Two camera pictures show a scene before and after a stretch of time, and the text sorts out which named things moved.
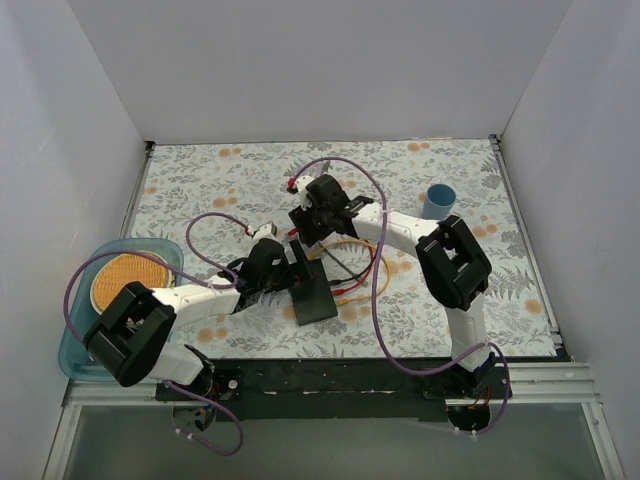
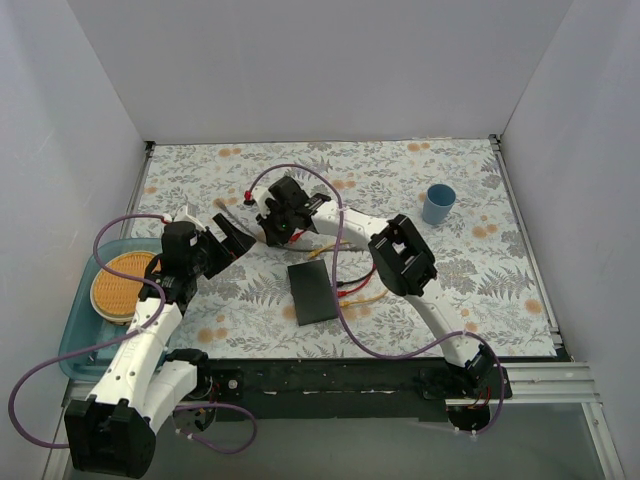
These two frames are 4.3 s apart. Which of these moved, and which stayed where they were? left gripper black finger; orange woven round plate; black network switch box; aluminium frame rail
Moved: left gripper black finger
Stayed: orange woven round plate; aluminium frame rail; black network switch box
